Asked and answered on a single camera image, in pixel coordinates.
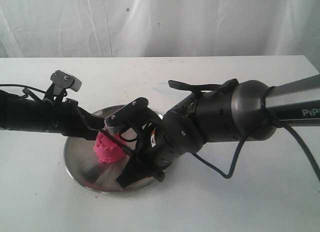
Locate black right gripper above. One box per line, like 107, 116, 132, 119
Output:
115, 116, 200, 189

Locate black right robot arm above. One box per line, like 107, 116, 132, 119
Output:
116, 75, 320, 189

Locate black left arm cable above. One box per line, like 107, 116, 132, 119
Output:
0, 83, 53, 103

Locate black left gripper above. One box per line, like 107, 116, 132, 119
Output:
37, 98, 105, 141

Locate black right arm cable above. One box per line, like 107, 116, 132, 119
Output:
192, 85, 320, 190

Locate black knife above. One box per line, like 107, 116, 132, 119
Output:
98, 129, 133, 157

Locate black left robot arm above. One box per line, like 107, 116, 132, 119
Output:
0, 90, 105, 141

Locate pink sand mound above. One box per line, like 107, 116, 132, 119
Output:
93, 132, 126, 164

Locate round steel plate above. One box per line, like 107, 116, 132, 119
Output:
64, 104, 156, 194

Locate white backdrop curtain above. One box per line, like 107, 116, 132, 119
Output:
0, 0, 320, 59

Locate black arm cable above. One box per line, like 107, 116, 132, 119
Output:
0, 83, 53, 103
192, 85, 320, 190

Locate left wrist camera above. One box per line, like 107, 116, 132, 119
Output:
44, 70, 82, 101

